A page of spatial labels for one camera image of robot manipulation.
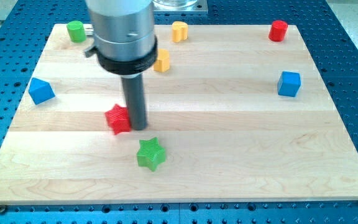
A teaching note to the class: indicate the red cylinder block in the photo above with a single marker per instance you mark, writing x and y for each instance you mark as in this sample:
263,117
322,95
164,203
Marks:
278,30

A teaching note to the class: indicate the green star block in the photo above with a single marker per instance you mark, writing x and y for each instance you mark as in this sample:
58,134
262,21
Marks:
150,154

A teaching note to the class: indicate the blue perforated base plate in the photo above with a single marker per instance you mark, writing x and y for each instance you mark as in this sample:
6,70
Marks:
26,29

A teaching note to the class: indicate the yellow heart block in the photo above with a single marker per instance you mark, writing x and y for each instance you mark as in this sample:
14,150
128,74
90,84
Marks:
179,31
162,63

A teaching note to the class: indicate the yellow heart block upper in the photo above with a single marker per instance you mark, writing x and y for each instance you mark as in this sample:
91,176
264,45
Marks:
179,31

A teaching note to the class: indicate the yellow heart block lower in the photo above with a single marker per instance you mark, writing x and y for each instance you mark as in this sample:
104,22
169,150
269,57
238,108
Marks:
162,63

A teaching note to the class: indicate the light wooden board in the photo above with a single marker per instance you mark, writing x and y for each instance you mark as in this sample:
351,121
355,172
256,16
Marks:
228,135

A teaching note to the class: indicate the blue triangular block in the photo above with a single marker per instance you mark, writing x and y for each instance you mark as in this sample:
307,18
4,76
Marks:
40,91

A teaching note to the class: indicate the blue cube block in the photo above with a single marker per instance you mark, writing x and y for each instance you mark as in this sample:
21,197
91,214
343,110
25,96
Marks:
289,84

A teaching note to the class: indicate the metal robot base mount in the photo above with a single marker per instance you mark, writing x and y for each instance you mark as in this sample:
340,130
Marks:
180,5

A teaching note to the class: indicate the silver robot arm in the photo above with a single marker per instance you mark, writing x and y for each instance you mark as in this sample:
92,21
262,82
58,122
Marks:
126,45

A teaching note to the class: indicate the green cylinder block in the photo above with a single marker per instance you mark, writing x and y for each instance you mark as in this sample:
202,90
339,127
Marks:
76,31

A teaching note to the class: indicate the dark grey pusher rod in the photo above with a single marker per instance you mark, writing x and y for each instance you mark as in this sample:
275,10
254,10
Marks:
134,96

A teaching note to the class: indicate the red star block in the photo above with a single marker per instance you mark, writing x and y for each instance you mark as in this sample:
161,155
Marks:
118,119

